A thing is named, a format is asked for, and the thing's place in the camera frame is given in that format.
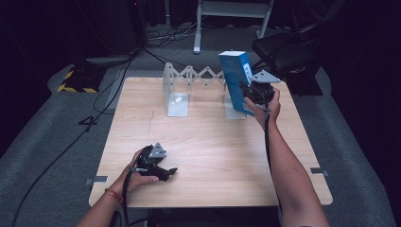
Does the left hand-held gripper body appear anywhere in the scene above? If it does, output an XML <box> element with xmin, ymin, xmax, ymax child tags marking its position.
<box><xmin>135</xmin><ymin>142</ymin><xmax>167</xmax><ymax>173</ymax></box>

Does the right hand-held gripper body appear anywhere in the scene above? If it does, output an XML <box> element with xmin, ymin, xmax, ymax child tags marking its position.
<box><xmin>247</xmin><ymin>69</ymin><xmax>282</xmax><ymax>105</ymax></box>

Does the blue book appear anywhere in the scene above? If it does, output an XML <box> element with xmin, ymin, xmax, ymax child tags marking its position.
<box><xmin>218</xmin><ymin>50</ymin><xmax>257</xmax><ymax>117</ymax></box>

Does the expandable grey metal bookend rack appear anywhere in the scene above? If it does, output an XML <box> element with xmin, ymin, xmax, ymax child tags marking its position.
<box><xmin>162</xmin><ymin>61</ymin><xmax>249</xmax><ymax>121</ymax></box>

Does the person's right hand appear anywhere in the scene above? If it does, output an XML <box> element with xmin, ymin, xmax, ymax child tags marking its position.
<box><xmin>244</xmin><ymin>87</ymin><xmax>282</xmax><ymax>131</ymax></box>

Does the person's left hand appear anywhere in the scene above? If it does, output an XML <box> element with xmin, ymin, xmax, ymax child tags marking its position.
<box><xmin>114</xmin><ymin>149</ymin><xmax>160</xmax><ymax>196</ymax></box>

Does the black chair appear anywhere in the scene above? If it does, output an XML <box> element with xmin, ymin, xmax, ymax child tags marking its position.
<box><xmin>251</xmin><ymin>21</ymin><xmax>326</xmax><ymax>80</ymax></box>

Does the grey tape piece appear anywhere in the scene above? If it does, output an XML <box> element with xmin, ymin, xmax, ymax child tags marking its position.
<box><xmin>309</xmin><ymin>166</ymin><xmax>330</xmax><ymax>178</ymax></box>
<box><xmin>84</xmin><ymin>175</ymin><xmax>109</xmax><ymax>186</ymax></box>

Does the person's dark lap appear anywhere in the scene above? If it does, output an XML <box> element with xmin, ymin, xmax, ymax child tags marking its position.
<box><xmin>147</xmin><ymin>206</ymin><xmax>282</xmax><ymax>227</ymax></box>

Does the black yellow striped floor base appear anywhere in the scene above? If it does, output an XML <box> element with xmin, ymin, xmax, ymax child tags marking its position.
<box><xmin>57</xmin><ymin>64</ymin><xmax>108</xmax><ymax>95</ymax></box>

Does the grey flat stand base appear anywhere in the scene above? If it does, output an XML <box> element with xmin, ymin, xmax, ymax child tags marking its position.
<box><xmin>84</xmin><ymin>54</ymin><xmax>135</xmax><ymax>66</ymax></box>

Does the left hand-held gripper black cable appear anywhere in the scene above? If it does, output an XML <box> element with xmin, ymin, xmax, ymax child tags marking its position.
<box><xmin>121</xmin><ymin>166</ymin><xmax>141</xmax><ymax>227</ymax></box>

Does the hand-held gripper black cable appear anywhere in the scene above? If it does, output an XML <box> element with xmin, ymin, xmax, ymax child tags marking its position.
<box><xmin>121</xmin><ymin>166</ymin><xmax>141</xmax><ymax>227</ymax></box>
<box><xmin>252</xmin><ymin>84</ymin><xmax>284</xmax><ymax>216</ymax></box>

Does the red string bracelet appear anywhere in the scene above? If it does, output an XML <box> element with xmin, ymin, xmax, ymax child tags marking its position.
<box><xmin>104</xmin><ymin>187</ymin><xmax>124</xmax><ymax>203</ymax></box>

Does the right hand-held gripper black cable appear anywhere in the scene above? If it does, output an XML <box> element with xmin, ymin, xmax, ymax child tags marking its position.
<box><xmin>252</xmin><ymin>84</ymin><xmax>284</xmax><ymax>216</ymax></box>

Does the white metal stand frame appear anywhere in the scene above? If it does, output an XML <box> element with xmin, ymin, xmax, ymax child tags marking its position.
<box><xmin>192</xmin><ymin>0</ymin><xmax>275</xmax><ymax>55</ymax></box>

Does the long black floor cable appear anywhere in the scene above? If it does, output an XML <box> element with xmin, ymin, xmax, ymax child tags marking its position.
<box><xmin>11</xmin><ymin>56</ymin><xmax>137</xmax><ymax>227</ymax></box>

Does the bundle of black floor cables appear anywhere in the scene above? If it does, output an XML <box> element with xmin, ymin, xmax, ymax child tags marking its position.
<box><xmin>146</xmin><ymin>21</ymin><xmax>202</xmax><ymax>49</ymax></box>

